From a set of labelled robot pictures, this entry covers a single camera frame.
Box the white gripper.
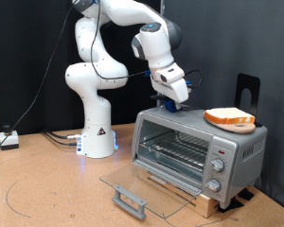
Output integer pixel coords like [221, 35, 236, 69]
[151, 76, 190, 111]

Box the white bread slice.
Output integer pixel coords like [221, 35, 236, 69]
[204, 107, 257, 125]

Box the glass oven door with handle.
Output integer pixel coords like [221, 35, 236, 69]
[99, 159, 203, 220]

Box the silver oven knob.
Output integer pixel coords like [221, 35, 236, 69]
[205, 178, 222, 193]
[210, 157, 226, 173]

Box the silver toaster oven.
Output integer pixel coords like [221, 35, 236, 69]
[131, 103, 269, 210]

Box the round wooden cutting board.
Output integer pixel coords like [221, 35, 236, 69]
[204, 116, 257, 134]

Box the grey fabric backdrop curtain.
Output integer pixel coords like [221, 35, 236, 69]
[162, 0, 284, 214]

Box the black metal bookend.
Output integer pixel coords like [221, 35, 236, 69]
[234, 73, 263, 128]

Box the silver vertical metal pole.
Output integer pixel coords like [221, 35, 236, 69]
[156, 0, 166, 107]

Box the slotted wooden base block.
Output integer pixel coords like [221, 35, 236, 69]
[137, 166, 221, 219]

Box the black fabric backdrop curtain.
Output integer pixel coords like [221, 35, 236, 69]
[0, 0, 162, 136]

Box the grey emergency stop box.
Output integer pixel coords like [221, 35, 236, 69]
[0, 124, 20, 150]

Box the metal wire oven rack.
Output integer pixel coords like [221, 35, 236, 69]
[138, 130, 210, 173]

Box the black camera cable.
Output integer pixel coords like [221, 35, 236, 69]
[89, 0, 204, 90]

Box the black base cable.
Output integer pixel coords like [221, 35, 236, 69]
[42, 128, 83, 140]
[42, 131, 80, 147]

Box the long black hanging cable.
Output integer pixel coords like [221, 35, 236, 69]
[0, 0, 76, 165]

